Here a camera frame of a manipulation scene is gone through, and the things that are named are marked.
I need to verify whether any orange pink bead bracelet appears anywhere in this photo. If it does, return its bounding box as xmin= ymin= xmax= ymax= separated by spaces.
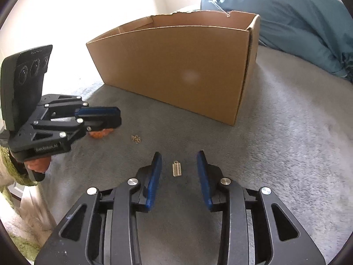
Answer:
xmin=89 ymin=127 xmax=115 ymax=140

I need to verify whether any gold rectangular pendant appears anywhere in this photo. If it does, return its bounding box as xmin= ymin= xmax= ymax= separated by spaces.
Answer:
xmin=172 ymin=160 xmax=182 ymax=177

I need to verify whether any small gold earring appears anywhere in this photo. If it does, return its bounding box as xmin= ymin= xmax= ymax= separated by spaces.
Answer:
xmin=131 ymin=135 xmax=141 ymax=144

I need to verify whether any left hand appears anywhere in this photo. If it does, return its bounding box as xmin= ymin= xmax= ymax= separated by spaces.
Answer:
xmin=24 ymin=156 xmax=51 ymax=174

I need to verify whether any green sleeve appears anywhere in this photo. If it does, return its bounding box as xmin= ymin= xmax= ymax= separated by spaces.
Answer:
xmin=1 ymin=147 xmax=39 ymax=264

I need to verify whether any brown cardboard box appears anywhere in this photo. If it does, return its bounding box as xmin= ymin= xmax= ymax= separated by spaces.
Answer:
xmin=86 ymin=11 xmax=260 ymax=125

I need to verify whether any teal duvet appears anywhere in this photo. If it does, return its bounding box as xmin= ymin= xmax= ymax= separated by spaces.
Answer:
xmin=200 ymin=0 xmax=352 ymax=81

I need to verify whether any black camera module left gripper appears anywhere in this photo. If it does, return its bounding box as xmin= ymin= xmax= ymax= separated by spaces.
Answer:
xmin=1 ymin=45 xmax=53 ymax=132

